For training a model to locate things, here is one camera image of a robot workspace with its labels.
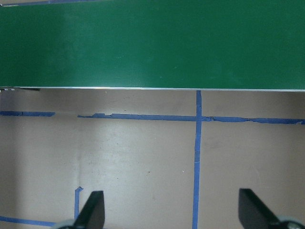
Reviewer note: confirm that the green conveyor belt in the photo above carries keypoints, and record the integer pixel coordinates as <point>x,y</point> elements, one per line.
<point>152,45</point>

